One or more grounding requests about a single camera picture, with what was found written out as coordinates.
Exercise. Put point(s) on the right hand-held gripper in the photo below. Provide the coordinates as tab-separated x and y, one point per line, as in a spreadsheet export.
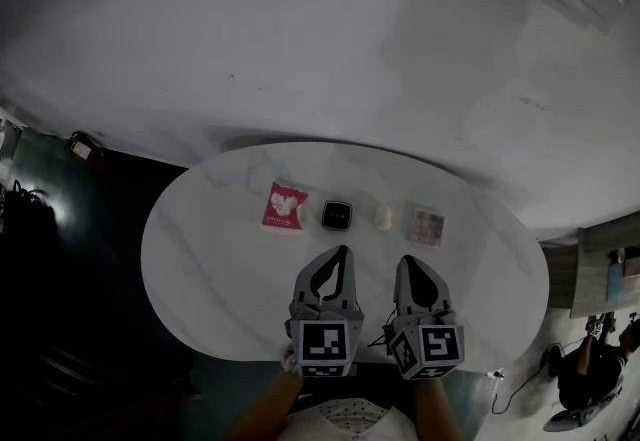
430	346

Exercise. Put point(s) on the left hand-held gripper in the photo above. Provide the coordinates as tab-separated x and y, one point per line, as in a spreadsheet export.
325	344

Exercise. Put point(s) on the small black square box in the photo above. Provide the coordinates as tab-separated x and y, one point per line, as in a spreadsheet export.
336	216

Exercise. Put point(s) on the clear patterned small packet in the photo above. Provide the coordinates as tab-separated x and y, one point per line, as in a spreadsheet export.
425	225

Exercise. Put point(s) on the small cream round object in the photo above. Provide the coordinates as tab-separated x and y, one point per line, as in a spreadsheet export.
384	220

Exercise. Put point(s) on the red snack packet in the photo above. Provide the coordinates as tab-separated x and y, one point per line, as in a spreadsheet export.
282	209

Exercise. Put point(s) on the person's right forearm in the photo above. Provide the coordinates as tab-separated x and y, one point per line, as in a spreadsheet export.
439	411

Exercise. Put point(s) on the person's left forearm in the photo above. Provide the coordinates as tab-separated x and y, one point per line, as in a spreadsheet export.
265	409

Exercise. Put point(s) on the white oval marble table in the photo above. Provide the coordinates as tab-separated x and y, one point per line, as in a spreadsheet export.
225	279

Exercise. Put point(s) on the white wrist scrunchie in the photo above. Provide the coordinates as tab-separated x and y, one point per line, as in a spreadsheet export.
290	361

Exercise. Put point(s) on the person's black garment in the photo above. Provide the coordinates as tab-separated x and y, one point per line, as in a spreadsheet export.
380	386

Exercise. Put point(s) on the white power strip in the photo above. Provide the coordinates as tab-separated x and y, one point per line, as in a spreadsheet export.
496	373

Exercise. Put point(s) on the person's white dotted top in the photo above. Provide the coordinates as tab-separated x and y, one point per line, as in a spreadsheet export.
350	424

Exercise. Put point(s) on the grey side desk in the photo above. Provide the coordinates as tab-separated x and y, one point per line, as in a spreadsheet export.
595	279

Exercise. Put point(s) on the red fire extinguisher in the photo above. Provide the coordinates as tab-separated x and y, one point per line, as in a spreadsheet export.
85	146

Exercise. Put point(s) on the black bag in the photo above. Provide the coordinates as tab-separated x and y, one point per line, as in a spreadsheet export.
25	214

